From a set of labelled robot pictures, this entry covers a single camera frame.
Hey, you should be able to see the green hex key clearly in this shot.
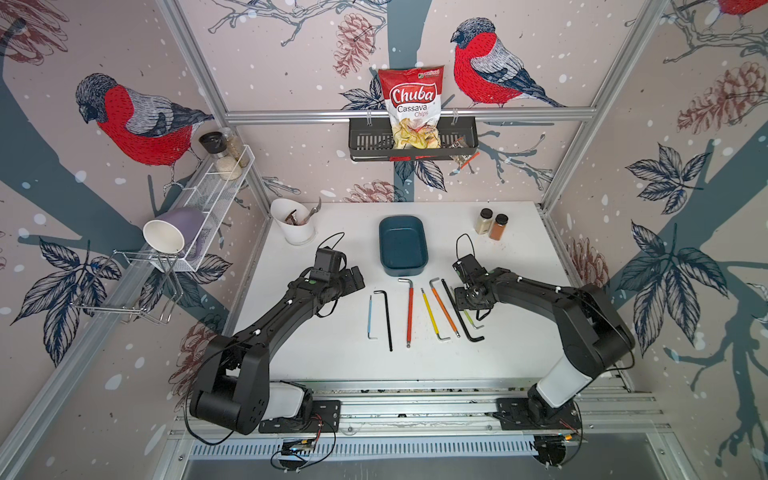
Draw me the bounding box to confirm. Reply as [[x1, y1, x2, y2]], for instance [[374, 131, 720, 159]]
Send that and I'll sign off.
[[448, 287, 484, 330]]

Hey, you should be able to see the long black hex key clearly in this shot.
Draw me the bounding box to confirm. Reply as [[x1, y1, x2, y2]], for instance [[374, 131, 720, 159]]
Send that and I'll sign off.
[[440, 278, 486, 344]]

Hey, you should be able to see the orange hex key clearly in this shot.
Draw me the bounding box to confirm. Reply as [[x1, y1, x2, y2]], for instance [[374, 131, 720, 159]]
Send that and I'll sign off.
[[429, 277, 461, 338]]

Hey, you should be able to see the short black hex key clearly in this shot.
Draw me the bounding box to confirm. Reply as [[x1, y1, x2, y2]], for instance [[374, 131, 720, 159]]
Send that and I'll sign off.
[[373, 289, 394, 352]]

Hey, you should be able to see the yellow hex key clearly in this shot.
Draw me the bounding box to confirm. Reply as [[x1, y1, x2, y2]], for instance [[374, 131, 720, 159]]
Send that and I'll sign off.
[[420, 288, 450, 342]]

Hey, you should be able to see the red hex key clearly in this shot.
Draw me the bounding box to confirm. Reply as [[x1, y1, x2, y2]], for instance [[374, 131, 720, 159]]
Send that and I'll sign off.
[[398, 278, 414, 349]]

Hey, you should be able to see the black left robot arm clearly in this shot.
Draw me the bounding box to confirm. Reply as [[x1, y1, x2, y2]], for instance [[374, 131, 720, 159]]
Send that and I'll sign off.
[[188, 266, 365, 434]]

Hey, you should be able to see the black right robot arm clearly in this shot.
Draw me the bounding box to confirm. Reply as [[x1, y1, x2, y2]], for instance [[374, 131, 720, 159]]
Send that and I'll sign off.
[[453, 254, 636, 426]]

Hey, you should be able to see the light blue hex key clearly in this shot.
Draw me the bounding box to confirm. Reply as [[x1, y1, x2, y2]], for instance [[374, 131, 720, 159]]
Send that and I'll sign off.
[[366, 294, 378, 340]]

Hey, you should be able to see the teal plastic storage box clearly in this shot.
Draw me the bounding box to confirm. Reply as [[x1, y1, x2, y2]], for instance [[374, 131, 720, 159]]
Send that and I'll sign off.
[[379, 215, 429, 277]]

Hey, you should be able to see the orange spice bottle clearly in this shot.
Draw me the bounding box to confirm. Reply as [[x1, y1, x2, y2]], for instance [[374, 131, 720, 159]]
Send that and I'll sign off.
[[489, 214, 509, 241]]

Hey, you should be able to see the pale spice bottle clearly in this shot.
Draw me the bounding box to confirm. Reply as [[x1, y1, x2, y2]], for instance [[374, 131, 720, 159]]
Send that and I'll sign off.
[[474, 208, 493, 235]]

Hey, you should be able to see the white utensil cup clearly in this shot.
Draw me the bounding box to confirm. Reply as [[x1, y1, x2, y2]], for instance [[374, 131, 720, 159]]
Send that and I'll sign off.
[[270, 198, 316, 246]]

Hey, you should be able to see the purple white cup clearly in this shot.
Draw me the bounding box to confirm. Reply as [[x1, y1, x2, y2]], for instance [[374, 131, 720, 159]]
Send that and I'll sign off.
[[142, 207, 205, 254]]

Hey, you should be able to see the black lid spice jar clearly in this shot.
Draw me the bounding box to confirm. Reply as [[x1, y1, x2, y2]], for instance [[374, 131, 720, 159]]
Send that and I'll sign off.
[[198, 131, 230, 159]]

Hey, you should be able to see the Chuba cassava chips bag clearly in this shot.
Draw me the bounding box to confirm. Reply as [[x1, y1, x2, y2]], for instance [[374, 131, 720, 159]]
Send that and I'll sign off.
[[378, 66, 444, 150]]

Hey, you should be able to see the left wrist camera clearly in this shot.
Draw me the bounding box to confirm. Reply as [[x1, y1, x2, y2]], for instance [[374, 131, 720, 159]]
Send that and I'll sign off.
[[309, 247, 347, 282]]

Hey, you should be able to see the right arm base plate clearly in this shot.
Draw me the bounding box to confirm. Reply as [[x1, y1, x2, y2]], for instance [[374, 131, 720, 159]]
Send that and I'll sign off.
[[490, 397, 582, 431]]

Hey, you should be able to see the red handled brush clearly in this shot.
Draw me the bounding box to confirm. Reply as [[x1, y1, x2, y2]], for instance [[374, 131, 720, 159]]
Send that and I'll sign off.
[[449, 152, 479, 176]]

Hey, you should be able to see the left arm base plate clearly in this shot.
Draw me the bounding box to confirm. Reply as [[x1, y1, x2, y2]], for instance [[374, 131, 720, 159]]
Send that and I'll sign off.
[[258, 400, 342, 434]]

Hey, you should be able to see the white wire wall shelf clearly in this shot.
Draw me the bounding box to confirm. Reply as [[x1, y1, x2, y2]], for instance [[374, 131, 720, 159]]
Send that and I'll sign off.
[[154, 146, 255, 272]]

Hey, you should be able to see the black wire wall basket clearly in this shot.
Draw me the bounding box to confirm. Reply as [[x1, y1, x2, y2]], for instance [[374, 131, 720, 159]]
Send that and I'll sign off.
[[348, 117, 478, 161]]

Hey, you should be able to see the metal wire cup rack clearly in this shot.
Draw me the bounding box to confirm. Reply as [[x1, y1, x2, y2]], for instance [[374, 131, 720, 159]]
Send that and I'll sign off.
[[69, 249, 184, 325]]

